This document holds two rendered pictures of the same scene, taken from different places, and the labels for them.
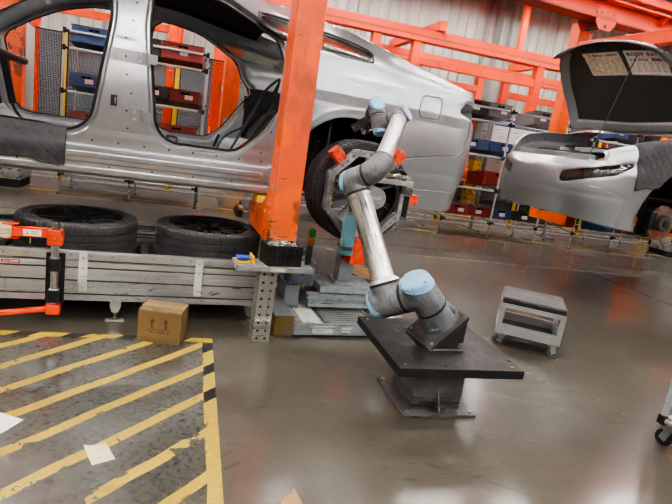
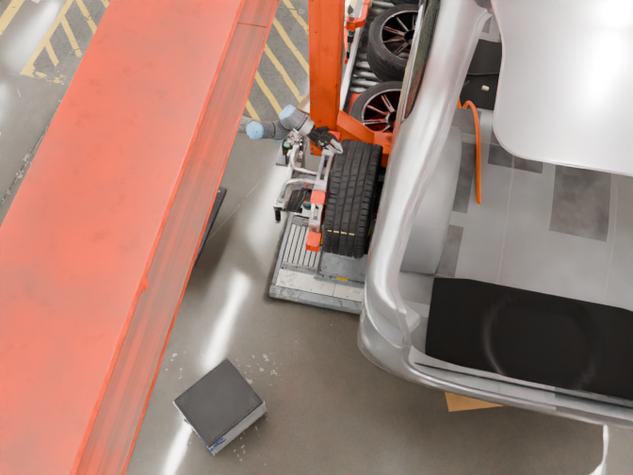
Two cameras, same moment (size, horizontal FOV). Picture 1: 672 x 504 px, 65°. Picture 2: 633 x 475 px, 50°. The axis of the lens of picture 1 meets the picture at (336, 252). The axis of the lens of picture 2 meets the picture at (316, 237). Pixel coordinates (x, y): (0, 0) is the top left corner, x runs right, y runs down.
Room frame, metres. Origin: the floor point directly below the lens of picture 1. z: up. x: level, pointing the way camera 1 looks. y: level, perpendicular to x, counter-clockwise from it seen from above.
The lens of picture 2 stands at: (4.40, -1.85, 4.17)
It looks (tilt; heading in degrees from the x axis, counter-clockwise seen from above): 62 degrees down; 123
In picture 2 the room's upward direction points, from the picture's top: straight up
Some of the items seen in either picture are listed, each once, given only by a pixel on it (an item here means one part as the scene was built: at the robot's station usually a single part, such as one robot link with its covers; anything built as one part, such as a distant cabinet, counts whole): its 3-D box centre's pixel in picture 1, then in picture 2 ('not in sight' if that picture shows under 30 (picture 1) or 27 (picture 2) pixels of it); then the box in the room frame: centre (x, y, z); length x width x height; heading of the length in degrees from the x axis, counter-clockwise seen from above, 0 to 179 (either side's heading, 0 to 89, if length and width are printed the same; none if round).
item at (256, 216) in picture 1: (269, 204); (377, 139); (3.37, 0.47, 0.69); 0.52 x 0.17 x 0.35; 21
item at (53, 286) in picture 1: (54, 268); (350, 40); (2.61, 1.43, 0.30); 0.09 x 0.05 x 0.50; 111
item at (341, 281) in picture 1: (343, 267); (348, 240); (3.51, -0.07, 0.32); 0.40 x 0.30 x 0.28; 111
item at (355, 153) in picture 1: (365, 194); (323, 193); (3.35, -0.13, 0.85); 0.54 x 0.07 x 0.54; 111
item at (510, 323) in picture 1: (528, 320); (221, 408); (3.43, -1.36, 0.17); 0.43 x 0.36 x 0.34; 74
